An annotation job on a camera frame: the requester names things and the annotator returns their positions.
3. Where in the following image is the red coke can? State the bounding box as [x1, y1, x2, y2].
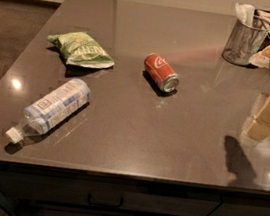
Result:
[144, 53, 179, 93]

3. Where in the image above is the white napkin in cup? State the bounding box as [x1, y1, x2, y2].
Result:
[235, 3, 255, 26]

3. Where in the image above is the green chip bag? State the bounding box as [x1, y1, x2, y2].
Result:
[47, 31, 115, 69]

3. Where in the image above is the clear plastic water bottle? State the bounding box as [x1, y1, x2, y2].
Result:
[6, 78, 91, 144]

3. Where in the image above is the dark left cabinet drawer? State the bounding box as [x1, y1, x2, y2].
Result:
[0, 171, 219, 216]

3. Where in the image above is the wire mesh cup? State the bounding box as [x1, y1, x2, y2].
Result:
[222, 16, 270, 66]

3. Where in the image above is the black drawer handle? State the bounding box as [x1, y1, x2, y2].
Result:
[87, 193, 123, 209]

